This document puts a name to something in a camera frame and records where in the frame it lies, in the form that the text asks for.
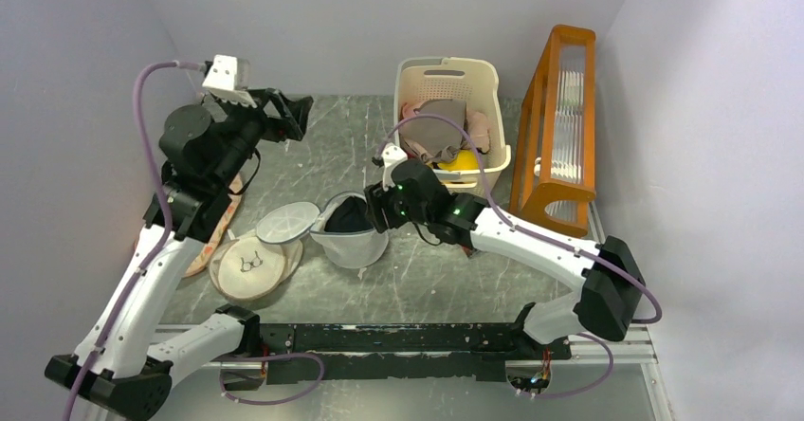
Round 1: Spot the black bra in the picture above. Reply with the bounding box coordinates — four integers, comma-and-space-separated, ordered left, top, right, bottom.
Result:
324, 196, 374, 233

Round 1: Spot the white mesh laundry bag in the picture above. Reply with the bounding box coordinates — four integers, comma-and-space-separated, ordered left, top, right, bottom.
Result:
255, 192, 390, 269

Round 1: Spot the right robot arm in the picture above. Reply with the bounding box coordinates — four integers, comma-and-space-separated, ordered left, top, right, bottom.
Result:
364, 160, 645, 358

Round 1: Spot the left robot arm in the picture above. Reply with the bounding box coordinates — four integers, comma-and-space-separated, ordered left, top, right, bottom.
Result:
45, 88, 314, 420

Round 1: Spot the cream plastic laundry basket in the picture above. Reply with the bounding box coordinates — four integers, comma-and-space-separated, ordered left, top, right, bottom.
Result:
393, 57, 512, 196

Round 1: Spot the floral pink oven mitt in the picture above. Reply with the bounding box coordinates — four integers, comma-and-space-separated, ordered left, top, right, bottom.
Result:
145, 174, 246, 278

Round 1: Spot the grey brown cloth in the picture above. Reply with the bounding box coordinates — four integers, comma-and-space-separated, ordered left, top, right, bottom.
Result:
399, 99, 466, 164

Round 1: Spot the yellow toy in basket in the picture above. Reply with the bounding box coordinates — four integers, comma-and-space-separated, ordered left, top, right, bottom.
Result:
435, 150, 479, 172

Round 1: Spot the pink cloth in basket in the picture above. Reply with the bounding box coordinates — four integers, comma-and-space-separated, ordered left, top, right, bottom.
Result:
400, 99, 491, 154

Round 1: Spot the beige round fabric pad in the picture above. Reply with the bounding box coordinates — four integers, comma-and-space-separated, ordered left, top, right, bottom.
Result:
208, 233, 303, 302

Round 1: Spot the orange wooden rack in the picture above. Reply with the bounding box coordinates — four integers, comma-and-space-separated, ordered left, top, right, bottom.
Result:
509, 25, 596, 237

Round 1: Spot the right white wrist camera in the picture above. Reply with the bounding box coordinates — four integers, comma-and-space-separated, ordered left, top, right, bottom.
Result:
372, 143, 409, 191

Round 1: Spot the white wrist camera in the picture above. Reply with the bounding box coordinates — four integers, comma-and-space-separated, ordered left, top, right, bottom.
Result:
372, 143, 409, 191
202, 54, 257, 108

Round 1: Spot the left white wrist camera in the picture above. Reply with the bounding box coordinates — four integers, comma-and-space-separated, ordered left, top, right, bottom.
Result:
202, 54, 257, 108

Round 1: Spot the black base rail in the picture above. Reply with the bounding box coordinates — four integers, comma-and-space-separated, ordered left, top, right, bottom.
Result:
261, 322, 572, 384

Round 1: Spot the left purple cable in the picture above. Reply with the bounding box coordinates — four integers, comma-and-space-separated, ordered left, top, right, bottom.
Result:
61, 61, 325, 421

